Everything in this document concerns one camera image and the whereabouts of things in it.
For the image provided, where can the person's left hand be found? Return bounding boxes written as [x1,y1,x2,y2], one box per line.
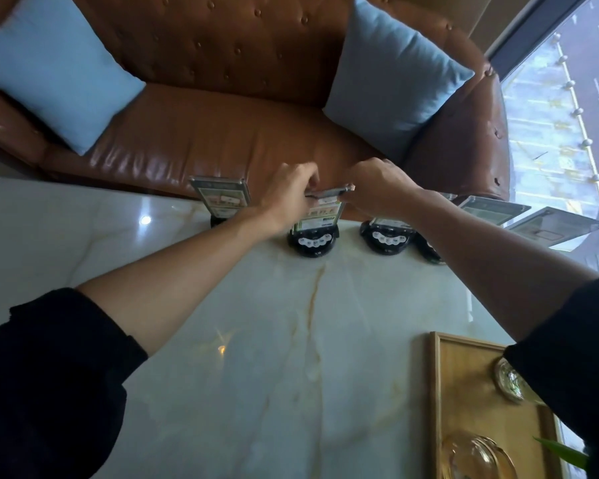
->
[257,162,320,235]

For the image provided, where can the person's right hand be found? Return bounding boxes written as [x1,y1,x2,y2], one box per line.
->
[340,157,425,223]

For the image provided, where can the acrylic table sign stand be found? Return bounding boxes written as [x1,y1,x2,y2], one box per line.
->
[188,176,252,229]
[287,183,356,259]
[359,192,458,256]
[504,206,599,249]
[414,195,532,266]

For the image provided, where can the person's left forearm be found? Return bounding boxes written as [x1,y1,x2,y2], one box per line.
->
[77,206,276,357]

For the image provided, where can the person's right forearm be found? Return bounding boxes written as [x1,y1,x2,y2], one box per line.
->
[409,189,599,343]

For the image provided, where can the person's black sweater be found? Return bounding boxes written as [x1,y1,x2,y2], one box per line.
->
[0,273,599,479]

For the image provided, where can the brown leather sofa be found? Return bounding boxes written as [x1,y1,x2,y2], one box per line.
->
[0,0,512,223]

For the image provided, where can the light blue cushion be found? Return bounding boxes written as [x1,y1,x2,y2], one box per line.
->
[322,0,476,164]
[0,0,146,156]

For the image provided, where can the glass window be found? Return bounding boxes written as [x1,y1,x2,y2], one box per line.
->
[487,0,599,275]

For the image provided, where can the pale marble table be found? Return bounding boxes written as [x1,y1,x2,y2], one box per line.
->
[0,174,588,479]

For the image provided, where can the wooden tray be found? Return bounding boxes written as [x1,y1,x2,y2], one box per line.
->
[425,331,570,479]

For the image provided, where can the glass vase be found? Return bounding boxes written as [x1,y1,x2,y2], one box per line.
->
[494,356,548,406]

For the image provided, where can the amber glass ashtray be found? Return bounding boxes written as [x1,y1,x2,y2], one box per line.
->
[440,431,519,479]

